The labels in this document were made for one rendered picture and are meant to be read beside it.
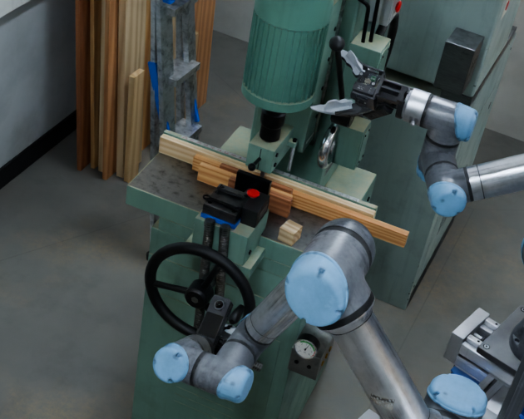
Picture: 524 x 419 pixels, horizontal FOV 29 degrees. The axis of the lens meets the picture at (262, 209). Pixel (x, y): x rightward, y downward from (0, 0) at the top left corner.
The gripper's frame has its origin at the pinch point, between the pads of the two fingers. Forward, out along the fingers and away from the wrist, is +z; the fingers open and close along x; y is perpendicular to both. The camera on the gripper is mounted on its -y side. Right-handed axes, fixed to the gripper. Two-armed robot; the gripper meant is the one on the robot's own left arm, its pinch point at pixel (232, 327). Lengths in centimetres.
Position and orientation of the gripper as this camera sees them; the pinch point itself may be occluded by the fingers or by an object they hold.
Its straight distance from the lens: 237.6
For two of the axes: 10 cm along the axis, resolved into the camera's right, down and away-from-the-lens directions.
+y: -2.8, 9.5, 1.5
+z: 3.2, -0.6, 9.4
